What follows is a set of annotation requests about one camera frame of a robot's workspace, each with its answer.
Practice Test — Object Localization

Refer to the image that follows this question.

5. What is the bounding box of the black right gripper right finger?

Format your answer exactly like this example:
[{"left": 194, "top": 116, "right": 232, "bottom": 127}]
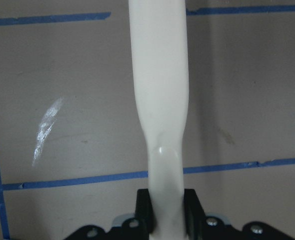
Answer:
[{"left": 184, "top": 189, "right": 292, "bottom": 240}]

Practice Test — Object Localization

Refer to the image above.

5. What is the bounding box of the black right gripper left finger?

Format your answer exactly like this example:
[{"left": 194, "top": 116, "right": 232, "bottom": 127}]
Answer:
[{"left": 66, "top": 189, "right": 154, "bottom": 240}]

